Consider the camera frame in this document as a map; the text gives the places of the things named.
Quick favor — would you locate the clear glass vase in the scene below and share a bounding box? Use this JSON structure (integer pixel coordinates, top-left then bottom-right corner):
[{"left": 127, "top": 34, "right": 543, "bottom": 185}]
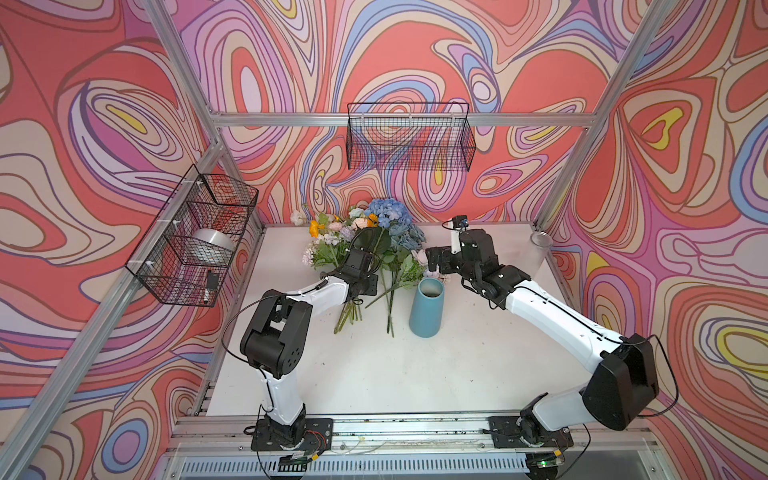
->
[{"left": 516, "top": 231, "right": 553, "bottom": 277}]

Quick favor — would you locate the white poppy flower stem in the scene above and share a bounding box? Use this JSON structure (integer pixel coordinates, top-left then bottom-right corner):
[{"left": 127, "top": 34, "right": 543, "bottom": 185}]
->
[{"left": 290, "top": 210, "right": 321, "bottom": 251}]

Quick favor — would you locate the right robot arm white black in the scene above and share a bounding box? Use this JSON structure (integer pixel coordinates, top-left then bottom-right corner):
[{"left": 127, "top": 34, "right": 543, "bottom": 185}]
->
[{"left": 426, "top": 227, "right": 659, "bottom": 445}]

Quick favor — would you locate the aluminium front rail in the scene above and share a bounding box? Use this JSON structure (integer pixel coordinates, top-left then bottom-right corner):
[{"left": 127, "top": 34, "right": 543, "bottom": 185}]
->
[{"left": 167, "top": 411, "right": 661, "bottom": 455}]

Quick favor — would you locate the pink purple mixed bouquet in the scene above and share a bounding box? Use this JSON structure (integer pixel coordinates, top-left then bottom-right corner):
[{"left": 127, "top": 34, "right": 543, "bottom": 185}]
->
[{"left": 302, "top": 213, "right": 360, "bottom": 334}]

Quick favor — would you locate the small black device in basket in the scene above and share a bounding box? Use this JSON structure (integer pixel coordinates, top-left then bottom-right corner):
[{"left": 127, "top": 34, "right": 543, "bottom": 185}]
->
[{"left": 203, "top": 270, "right": 220, "bottom": 306}]

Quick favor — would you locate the dusty blue hydrangea stem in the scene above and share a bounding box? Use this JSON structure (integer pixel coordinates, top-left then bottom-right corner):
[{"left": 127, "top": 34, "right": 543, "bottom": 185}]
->
[{"left": 384, "top": 224, "right": 427, "bottom": 337}]

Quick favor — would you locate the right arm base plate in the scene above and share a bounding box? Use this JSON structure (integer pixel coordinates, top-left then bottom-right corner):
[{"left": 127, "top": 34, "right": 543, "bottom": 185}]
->
[{"left": 485, "top": 416, "right": 574, "bottom": 450}]

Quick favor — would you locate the light blue hydrangea stem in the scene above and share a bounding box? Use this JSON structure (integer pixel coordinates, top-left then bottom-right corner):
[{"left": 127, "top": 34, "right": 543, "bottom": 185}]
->
[{"left": 364, "top": 198, "right": 420, "bottom": 251}]

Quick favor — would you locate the teal ceramic vase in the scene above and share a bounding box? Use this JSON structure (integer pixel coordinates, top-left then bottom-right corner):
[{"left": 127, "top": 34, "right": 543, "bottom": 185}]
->
[{"left": 409, "top": 278, "right": 444, "bottom": 338}]

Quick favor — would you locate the black wire basket wall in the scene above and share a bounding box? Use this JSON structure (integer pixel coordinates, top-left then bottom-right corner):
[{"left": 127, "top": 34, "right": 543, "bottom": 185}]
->
[
  {"left": 125, "top": 166, "right": 259, "bottom": 307},
  {"left": 346, "top": 100, "right": 476, "bottom": 172}
]

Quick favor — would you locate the white tape roll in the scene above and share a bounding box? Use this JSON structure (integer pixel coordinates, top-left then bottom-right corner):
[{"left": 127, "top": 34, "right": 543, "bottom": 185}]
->
[{"left": 188, "top": 228, "right": 235, "bottom": 266}]

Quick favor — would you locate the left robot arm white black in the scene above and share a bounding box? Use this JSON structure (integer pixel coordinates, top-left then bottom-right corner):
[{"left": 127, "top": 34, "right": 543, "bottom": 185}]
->
[{"left": 239, "top": 247, "right": 377, "bottom": 427}]

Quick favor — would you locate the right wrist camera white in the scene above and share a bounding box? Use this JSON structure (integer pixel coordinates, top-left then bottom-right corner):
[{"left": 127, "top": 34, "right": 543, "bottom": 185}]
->
[{"left": 449, "top": 215, "right": 469, "bottom": 255}]

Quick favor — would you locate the orange poppy flower stem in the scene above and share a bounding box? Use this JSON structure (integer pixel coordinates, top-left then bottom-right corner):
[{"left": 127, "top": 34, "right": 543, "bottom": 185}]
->
[{"left": 302, "top": 209, "right": 383, "bottom": 334}]

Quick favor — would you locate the pink rose green bouquet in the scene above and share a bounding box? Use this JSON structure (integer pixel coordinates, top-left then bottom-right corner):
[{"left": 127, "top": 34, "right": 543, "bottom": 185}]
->
[{"left": 370, "top": 249, "right": 446, "bottom": 305}]

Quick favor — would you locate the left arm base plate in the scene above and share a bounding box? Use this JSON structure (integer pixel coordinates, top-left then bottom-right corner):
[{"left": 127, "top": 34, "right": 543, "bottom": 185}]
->
[{"left": 245, "top": 417, "right": 334, "bottom": 453}]

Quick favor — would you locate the black wire basket left wall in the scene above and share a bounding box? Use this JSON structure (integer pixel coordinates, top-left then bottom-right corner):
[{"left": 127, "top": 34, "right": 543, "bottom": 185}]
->
[{"left": 125, "top": 166, "right": 259, "bottom": 307}]

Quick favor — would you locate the black wire basket back wall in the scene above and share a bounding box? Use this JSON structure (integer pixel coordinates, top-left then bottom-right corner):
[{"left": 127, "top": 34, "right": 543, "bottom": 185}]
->
[{"left": 346, "top": 100, "right": 476, "bottom": 172}]

